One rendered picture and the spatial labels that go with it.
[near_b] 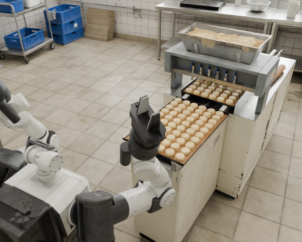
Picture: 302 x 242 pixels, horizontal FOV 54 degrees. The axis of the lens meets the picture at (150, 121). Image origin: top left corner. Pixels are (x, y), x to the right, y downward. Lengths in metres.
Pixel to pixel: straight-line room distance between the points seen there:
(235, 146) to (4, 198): 1.65
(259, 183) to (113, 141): 1.50
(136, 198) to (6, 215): 0.40
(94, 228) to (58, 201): 0.14
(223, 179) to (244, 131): 0.51
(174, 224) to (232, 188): 0.73
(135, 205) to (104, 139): 2.27
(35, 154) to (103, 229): 0.31
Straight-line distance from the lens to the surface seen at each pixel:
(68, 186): 1.02
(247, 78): 2.09
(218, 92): 2.21
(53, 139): 1.38
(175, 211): 1.88
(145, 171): 0.89
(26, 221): 0.96
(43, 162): 0.97
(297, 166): 3.20
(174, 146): 1.64
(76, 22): 6.27
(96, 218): 0.93
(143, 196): 1.05
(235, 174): 2.42
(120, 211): 0.97
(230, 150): 2.31
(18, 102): 1.22
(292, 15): 4.63
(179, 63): 2.26
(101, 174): 2.84
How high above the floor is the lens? 1.94
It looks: 34 degrees down
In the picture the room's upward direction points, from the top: straight up
